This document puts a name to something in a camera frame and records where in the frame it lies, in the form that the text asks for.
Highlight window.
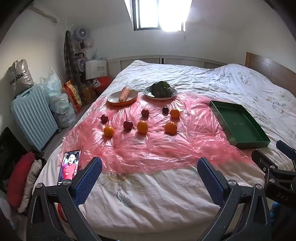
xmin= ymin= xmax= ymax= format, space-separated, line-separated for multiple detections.
xmin=124 ymin=0 xmax=193 ymax=32

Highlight white plate with dark rim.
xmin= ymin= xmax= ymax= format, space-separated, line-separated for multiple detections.
xmin=143 ymin=86 xmax=178 ymax=100

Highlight grey printed sack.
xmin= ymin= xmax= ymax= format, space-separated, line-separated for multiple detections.
xmin=9 ymin=59 xmax=35 ymax=98

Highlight green leafy vegetable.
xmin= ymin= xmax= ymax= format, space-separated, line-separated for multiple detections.
xmin=149 ymin=81 xmax=173 ymax=98

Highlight red and beige pillows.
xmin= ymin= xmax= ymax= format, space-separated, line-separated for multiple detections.
xmin=6 ymin=152 xmax=36 ymax=208

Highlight hanging plastic bags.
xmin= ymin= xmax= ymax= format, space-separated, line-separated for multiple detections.
xmin=81 ymin=38 xmax=99 ymax=61

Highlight yellow oil bottle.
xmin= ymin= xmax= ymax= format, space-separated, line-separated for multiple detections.
xmin=89 ymin=81 xmax=97 ymax=101
xmin=81 ymin=84 xmax=90 ymax=105

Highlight black bag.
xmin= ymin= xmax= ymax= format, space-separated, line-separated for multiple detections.
xmin=0 ymin=127 xmax=27 ymax=186

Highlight green tray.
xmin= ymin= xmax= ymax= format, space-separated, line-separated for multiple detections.
xmin=209 ymin=100 xmax=271 ymax=150

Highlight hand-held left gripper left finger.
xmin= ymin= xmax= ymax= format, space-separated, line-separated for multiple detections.
xmin=26 ymin=157 xmax=103 ymax=241

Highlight light blue suitcase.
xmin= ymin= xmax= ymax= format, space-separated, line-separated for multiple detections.
xmin=10 ymin=84 xmax=59 ymax=152

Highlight beige jacket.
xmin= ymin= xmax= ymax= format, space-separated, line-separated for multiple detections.
xmin=18 ymin=159 xmax=47 ymax=214

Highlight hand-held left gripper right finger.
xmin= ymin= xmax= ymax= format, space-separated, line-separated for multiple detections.
xmin=196 ymin=157 xmax=271 ymax=241

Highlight carrot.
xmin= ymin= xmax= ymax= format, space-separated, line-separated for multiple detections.
xmin=118 ymin=86 xmax=131 ymax=103

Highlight plaid scarf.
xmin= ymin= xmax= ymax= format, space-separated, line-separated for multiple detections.
xmin=64 ymin=30 xmax=81 ymax=88

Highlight smartphone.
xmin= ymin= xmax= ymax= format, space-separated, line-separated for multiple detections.
xmin=57 ymin=150 xmax=81 ymax=186

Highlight red and yellow rice bag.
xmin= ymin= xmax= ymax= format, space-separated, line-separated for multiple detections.
xmin=62 ymin=79 xmax=82 ymax=114

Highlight white plate with orange rim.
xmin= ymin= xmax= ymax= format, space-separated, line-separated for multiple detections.
xmin=107 ymin=90 xmax=139 ymax=106

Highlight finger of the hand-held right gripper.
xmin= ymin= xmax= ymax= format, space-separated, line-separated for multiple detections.
xmin=276 ymin=140 xmax=296 ymax=163
xmin=251 ymin=149 xmax=296 ymax=178

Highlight clear plastic bag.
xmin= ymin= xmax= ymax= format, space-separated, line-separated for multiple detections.
xmin=40 ymin=67 xmax=63 ymax=98

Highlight pink plastic sheet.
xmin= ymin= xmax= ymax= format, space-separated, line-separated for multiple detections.
xmin=62 ymin=91 xmax=252 ymax=174

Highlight stuffed translucent plastic bag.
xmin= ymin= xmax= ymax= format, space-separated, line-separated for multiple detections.
xmin=50 ymin=93 xmax=77 ymax=129

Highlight white paper bag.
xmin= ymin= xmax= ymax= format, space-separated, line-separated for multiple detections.
xmin=85 ymin=59 xmax=108 ymax=80

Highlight wooden headboard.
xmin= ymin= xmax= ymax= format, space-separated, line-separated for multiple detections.
xmin=245 ymin=52 xmax=296 ymax=95

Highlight small grey fan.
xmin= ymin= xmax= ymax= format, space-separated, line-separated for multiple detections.
xmin=75 ymin=58 xmax=87 ymax=71
xmin=73 ymin=27 xmax=90 ymax=43

